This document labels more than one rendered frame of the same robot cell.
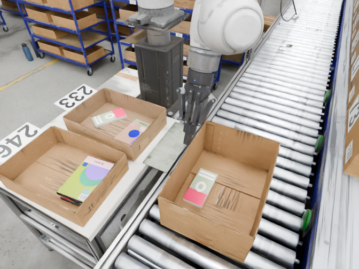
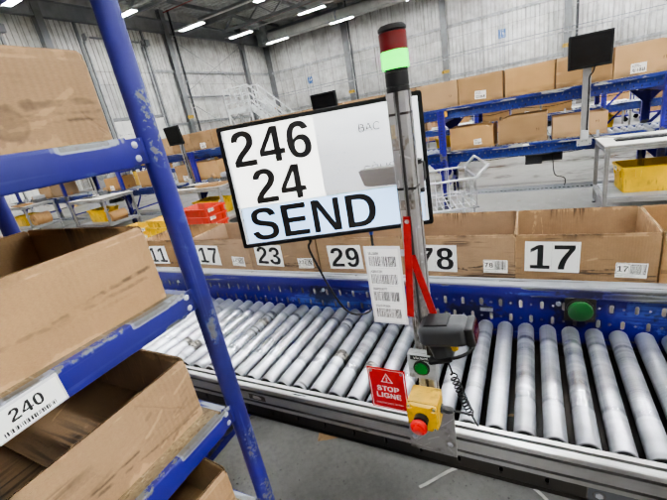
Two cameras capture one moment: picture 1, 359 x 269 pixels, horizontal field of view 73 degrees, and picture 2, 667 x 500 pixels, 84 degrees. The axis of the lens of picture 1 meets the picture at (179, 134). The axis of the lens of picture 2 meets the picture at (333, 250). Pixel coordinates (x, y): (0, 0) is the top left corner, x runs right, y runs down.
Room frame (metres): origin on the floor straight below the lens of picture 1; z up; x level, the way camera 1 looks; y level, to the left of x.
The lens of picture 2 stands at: (1.80, 0.26, 1.53)
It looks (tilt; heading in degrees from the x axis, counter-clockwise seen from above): 19 degrees down; 271
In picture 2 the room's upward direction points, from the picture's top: 10 degrees counter-clockwise
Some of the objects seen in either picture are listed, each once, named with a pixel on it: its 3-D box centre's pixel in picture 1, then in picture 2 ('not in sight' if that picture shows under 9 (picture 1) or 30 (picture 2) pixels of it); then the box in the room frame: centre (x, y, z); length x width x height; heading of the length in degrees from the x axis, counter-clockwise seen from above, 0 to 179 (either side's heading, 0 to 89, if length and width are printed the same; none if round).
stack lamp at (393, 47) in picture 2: not in sight; (393, 51); (1.64, -0.50, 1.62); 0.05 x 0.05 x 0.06
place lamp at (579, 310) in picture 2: (326, 96); (580, 312); (1.07, -0.77, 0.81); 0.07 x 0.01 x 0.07; 152
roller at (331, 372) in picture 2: (296, 49); (346, 348); (1.84, -0.91, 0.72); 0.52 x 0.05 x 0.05; 62
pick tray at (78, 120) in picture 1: (117, 120); not in sight; (0.89, 0.29, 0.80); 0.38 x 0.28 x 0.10; 62
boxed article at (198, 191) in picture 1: (201, 187); not in sight; (0.54, -0.08, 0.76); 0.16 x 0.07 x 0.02; 152
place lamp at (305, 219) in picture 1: (305, 219); not in sight; (0.38, -0.40, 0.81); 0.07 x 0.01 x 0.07; 152
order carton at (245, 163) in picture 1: (221, 182); not in sight; (0.51, -0.15, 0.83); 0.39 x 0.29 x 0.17; 154
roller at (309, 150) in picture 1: (259, 135); not in sight; (0.86, -0.39, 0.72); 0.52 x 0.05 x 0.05; 62
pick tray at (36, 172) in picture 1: (65, 169); not in sight; (0.59, 0.44, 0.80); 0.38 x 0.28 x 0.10; 65
